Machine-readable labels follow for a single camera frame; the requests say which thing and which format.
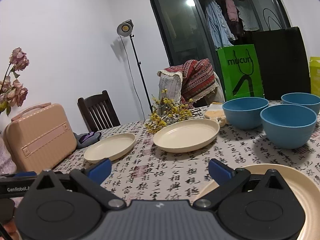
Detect hanging white garment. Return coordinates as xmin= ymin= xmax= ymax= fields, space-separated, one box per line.
xmin=234 ymin=0 xmax=260 ymax=31

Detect dark sliding glass door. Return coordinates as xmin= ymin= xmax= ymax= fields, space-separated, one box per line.
xmin=146 ymin=0 xmax=292 ymax=67

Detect green snack box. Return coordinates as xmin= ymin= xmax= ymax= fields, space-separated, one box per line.
xmin=309 ymin=57 xmax=320 ymax=96

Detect hanging blue shirt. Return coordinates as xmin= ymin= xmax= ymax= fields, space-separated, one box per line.
xmin=205 ymin=0 xmax=235 ymax=49

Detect green paper shopping bag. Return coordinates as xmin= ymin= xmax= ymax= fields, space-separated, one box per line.
xmin=217 ymin=44 xmax=264 ymax=101

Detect calligraphy print tablecloth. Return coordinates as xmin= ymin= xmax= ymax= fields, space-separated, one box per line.
xmin=51 ymin=99 xmax=320 ymax=205

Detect glittery pink vase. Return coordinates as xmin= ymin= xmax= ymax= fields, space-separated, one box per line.
xmin=0 ymin=137 xmax=17 ymax=175

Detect blue bowl right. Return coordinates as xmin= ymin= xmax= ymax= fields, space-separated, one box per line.
xmin=281 ymin=93 xmax=320 ymax=115

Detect dried pink roses bouquet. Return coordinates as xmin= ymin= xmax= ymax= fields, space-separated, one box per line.
xmin=1 ymin=47 xmax=29 ymax=116

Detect red patterned blanket on chair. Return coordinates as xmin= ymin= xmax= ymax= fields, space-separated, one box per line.
xmin=157 ymin=58 xmax=225 ymax=105

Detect blue bowl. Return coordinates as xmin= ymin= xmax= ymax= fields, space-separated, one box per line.
xmin=281 ymin=93 xmax=320 ymax=115
xmin=222 ymin=97 xmax=269 ymax=130
xmin=260 ymin=104 xmax=317 ymax=149

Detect cream plate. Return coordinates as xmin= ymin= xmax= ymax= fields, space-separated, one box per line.
xmin=153 ymin=119 xmax=220 ymax=153
xmin=197 ymin=164 xmax=319 ymax=239
xmin=84 ymin=133 xmax=136 ymax=164

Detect dark wooden chair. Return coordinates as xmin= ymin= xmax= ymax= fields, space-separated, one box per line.
xmin=77 ymin=90 xmax=120 ymax=132

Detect black paper bag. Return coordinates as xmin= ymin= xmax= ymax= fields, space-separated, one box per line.
xmin=235 ymin=27 xmax=311 ymax=100

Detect studio lamp on stand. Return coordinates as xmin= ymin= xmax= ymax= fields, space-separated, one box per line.
xmin=116 ymin=19 xmax=154 ymax=113

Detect blue bowl left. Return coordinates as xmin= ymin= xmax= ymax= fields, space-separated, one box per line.
xmin=222 ymin=97 xmax=269 ymax=130

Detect grey purple cloth pouch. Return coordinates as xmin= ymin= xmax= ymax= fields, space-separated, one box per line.
xmin=74 ymin=132 xmax=101 ymax=149

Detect hanging pink garment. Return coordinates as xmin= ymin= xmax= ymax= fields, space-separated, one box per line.
xmin=225 ymin=0 xmax=239 ymax=22

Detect pink small suitcase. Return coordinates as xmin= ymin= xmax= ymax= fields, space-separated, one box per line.
xmin=3 ymin=102 xmax=77 ymax=173

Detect yellow dotted work glove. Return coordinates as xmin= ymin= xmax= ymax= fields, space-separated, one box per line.
xmin=204 ymin=102 xmax=228 ymax=127

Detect yellow flower branches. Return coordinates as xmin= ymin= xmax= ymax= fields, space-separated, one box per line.
xmin=145 ymin=89 xmax=194 ymax=134

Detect blue bowl front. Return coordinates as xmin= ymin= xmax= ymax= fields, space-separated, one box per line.
xmin=260 ymin=104 xmax=317 ymax=149

